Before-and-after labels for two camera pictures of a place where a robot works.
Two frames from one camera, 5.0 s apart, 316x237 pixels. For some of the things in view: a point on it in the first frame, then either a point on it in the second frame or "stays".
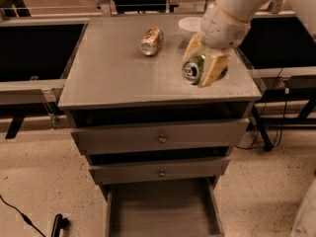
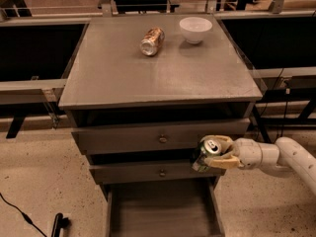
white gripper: [223, 29] -> [247, 152]
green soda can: [193, 69] -> [208, 147]
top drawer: [181, 136] stays
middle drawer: [158, 171] stays
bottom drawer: [188, 207] stays
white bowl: [189, 26] stays
